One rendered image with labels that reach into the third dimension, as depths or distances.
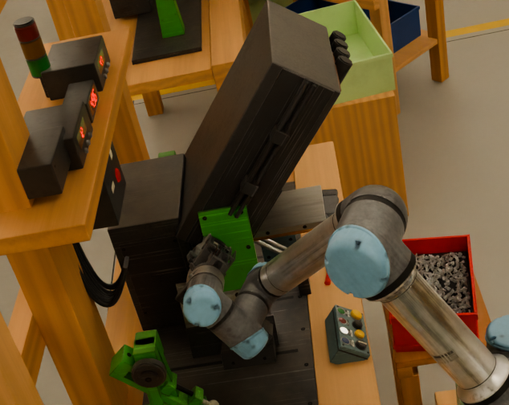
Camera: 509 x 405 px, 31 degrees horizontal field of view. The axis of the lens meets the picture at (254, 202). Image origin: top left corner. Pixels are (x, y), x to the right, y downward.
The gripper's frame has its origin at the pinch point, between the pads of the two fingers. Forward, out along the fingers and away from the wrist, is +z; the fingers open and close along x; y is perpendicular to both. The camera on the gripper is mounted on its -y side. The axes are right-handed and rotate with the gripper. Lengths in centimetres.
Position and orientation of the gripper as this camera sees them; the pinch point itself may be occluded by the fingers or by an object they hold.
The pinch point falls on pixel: (209, 252)
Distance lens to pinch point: 212.1
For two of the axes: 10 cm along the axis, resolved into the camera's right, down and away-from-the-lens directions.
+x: -8.3, -5.4, -1.6
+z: 0.3, -3.2, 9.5
